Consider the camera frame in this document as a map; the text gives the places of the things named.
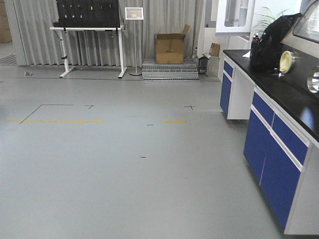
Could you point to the metal grate steps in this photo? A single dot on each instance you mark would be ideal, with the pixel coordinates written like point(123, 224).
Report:
point(152, 71)

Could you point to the green plant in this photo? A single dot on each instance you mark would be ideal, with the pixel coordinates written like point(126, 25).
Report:
point(264, 18)

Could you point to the small cardboard box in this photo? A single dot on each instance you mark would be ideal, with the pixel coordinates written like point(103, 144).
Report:
point(214, 49)

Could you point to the white leg workbench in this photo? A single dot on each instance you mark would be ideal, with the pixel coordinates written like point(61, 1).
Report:
point(61, 30)

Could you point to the cream round lid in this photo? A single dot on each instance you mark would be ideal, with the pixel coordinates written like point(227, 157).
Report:
point(287, 62)

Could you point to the black backpack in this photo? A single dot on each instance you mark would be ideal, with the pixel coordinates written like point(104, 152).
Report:
point(266, 55)

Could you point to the sign stand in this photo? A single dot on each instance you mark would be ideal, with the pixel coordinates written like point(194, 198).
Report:
point(134, 14)

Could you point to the large cardboard box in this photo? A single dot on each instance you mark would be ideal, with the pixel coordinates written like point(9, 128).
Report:
point(170, 47)

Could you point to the dark water bottle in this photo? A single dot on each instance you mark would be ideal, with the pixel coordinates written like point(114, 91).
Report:
point(254, 43)

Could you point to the white fume cabinet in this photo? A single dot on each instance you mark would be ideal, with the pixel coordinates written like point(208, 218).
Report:
point(234, 17)

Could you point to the grey curtain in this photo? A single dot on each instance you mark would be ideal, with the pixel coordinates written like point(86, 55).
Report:
point(35, 44)

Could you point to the grey metal bin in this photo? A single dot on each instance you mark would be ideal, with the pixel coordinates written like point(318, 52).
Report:
point(212, 65)

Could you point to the blue lab bench cabinet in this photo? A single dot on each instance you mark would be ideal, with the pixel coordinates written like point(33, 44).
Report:
point(282, 139)

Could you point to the steel round object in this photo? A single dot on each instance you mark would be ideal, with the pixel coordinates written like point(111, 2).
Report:
point(313, 82)

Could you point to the black pegboard panel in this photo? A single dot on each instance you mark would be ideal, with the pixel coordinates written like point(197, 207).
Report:
point(88, 13)

